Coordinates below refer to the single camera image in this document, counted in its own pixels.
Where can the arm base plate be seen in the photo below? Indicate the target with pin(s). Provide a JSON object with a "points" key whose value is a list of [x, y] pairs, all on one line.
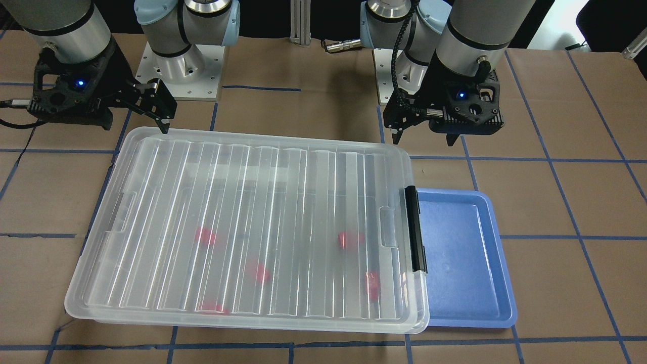
{"points": [[194, 76], [389, 76]]}

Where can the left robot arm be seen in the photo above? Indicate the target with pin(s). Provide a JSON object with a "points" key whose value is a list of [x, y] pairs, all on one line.
{"points": [[443, 60]]}

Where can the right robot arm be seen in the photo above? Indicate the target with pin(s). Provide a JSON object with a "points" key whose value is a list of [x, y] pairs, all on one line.
{"points": [[77, 32]]}

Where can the blue plastic tray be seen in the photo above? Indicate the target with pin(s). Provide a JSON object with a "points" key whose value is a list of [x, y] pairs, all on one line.
{"points": [[468, 281]]}

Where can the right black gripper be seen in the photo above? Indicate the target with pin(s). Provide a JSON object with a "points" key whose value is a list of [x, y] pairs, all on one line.
{"points": [[113, 76]]}

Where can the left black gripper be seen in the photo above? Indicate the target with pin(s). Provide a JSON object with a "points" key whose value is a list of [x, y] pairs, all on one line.
{"points": [[435, 85]]}

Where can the clear plastic box lid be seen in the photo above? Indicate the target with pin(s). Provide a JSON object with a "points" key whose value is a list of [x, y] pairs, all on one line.
{"points": [[252, 231]]}

